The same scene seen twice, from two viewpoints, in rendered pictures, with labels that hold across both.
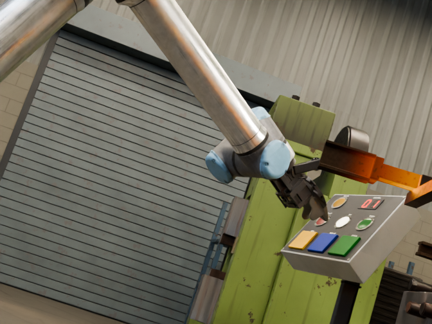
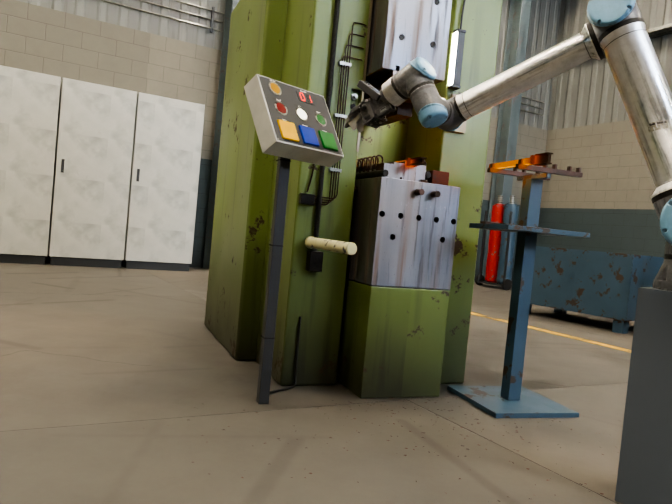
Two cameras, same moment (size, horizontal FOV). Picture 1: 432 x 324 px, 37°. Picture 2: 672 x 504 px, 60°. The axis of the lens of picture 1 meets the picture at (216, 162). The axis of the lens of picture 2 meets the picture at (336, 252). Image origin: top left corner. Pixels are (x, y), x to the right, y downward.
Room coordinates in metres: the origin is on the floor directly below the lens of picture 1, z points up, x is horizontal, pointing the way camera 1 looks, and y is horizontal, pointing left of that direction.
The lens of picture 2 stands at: (2.56, 1.64, 0.68)
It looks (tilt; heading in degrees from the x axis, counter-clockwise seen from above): 2 degrees down; 248
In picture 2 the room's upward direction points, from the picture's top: 5 degrees clockwise
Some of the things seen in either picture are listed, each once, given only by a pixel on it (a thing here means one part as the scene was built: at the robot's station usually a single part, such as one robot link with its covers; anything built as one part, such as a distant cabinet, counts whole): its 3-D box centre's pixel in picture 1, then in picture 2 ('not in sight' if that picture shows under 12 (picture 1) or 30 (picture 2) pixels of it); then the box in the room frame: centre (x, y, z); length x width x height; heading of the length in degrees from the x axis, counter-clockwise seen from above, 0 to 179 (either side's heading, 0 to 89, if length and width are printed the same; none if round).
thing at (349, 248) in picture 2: not in sight; (329, 245); (1.73, -0.48, 0.62); 0.44 x 0.05 x 0.05; 90
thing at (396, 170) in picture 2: not in sight; (382, 173); (1.39, -0.79, 0.96); 0.42 x 0.20 x 0.09; 90
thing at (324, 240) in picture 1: (323, 243); (308, 136); (1.90, -0.38, 1.01); 0.07 x 0.05 x 0.07; 25
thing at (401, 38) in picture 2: not in sight; (403, 41); (1.35, -0.79, 1.56); 0.42 x 0.39 x 0.40; 90
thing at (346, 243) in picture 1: (344, 247); (327, 141); (1.81, -0.42, 1.01); 0.07 x 0.05 x 0.07; 25
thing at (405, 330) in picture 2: not in sight; (377, 330); (1.33, -0.80, 0.23); 0.56 x 0.38 x 0.47; 90
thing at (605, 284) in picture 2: not in sight; (590, 286); (-2.07, -2.89, 0.36); 1.21 x 0.81 x 0.72; 104
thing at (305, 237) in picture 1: (303, 241); (287, 131); (1.99, -0.33, 1.01); 0.07 x 0.05 x 0.07; 25
